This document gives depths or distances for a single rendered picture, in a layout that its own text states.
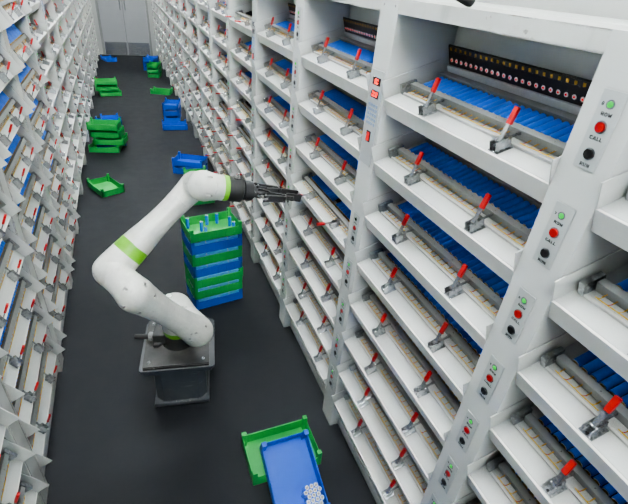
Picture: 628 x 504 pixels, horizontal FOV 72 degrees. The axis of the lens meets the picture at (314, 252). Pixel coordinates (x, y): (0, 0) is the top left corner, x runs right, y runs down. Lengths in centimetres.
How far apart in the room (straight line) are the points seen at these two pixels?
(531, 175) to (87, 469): 194
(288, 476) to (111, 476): 72
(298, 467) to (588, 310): 140
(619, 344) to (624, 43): 46
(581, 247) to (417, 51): 73
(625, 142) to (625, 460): 53
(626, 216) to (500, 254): 27
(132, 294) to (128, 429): 87
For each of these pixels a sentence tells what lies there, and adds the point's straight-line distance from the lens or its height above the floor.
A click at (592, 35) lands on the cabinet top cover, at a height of 173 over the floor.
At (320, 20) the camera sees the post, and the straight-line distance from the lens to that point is 196.
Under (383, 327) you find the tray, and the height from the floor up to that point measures 78.
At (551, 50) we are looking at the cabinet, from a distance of 117.
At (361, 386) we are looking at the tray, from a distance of 185.
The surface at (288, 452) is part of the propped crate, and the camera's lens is 199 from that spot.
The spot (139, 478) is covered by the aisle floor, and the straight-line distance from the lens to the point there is 210.
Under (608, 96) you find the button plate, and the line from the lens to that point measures 82.
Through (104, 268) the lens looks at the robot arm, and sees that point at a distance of 164.
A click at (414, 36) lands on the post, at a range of 133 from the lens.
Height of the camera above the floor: 177
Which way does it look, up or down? 32 degrees down
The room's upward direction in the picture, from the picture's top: 6 degrees clockwise
